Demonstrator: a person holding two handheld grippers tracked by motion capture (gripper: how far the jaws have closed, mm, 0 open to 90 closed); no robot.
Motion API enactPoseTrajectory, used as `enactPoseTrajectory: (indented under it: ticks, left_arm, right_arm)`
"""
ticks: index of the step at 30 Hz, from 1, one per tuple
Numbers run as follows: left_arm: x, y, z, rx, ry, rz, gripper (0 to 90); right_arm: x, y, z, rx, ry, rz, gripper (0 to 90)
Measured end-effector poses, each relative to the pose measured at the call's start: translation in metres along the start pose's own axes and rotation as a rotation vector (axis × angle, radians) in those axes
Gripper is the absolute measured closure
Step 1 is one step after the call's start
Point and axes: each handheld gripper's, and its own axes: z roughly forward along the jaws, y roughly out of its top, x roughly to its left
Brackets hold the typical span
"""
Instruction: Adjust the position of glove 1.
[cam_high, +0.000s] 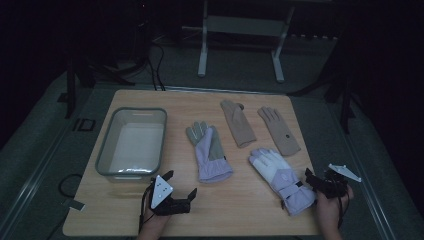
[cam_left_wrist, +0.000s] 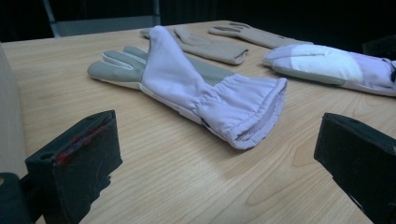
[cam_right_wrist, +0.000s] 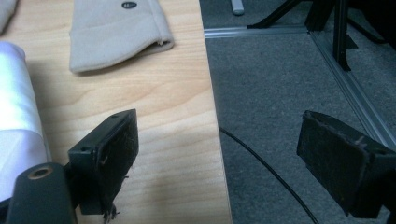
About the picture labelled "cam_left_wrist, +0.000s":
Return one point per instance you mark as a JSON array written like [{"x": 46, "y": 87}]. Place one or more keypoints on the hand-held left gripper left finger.
[{"x": 74, "y": 168}]

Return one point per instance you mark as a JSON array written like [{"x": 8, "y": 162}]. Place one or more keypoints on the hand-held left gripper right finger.
[{"x": 361, "y": 161}]

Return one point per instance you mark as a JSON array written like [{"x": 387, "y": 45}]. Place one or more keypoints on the translucent plastic bin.
[{"x": 9, "y": 118}]

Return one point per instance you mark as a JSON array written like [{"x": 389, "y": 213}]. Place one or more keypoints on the purple glove with white patch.
[{"x": 323, "y": 62}]

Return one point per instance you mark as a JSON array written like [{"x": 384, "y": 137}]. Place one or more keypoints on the purple glove with grey palm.
[{"x": 174, "y": 71}]

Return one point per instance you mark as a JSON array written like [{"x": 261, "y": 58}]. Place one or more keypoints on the beige knit glove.
[
  {"x": 261, "y": 36},
  {"x": 211, "y": 48}
]

